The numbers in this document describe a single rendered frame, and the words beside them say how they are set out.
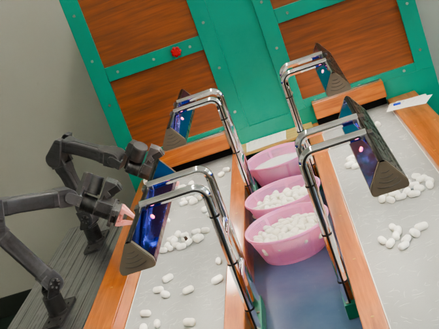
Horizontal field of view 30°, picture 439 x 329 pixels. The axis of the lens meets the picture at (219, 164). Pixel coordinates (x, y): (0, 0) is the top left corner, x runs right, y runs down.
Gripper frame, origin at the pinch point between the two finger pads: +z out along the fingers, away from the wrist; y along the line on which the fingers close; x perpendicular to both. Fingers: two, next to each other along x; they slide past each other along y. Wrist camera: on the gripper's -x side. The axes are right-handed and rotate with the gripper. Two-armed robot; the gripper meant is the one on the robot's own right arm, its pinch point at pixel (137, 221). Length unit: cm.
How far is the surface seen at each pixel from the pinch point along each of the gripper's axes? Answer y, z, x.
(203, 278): -34.3, 23.3, -4.2
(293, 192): 13, 47, -24
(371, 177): -88, 42, -64
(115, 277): -18.4, -0.8, 12.6
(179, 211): 32.3, 13.8, 4.2
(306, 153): -69, 31, -59
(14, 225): 172, -62, 98
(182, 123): 20.8, 3.2, -31.1
